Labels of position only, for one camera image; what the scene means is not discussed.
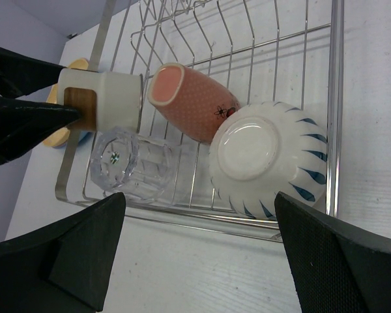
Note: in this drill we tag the blue plate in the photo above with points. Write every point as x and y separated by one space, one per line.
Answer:
84 136

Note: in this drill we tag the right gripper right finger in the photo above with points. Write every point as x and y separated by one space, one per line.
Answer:
336 266

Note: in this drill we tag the wire dish rack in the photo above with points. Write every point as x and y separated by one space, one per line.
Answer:
289 51

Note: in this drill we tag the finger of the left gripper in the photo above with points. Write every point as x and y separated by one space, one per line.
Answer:
24 124
22 75

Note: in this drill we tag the pink dotted mug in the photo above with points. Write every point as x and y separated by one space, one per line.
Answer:
191 101

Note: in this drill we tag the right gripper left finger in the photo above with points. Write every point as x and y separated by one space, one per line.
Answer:
64 266

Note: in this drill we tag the white blue striped bowl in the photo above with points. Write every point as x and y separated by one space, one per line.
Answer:
263 149

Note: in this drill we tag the clear glass cup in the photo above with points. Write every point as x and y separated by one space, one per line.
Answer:
145 169

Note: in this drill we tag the white brown mug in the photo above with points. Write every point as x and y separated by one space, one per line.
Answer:
105 100

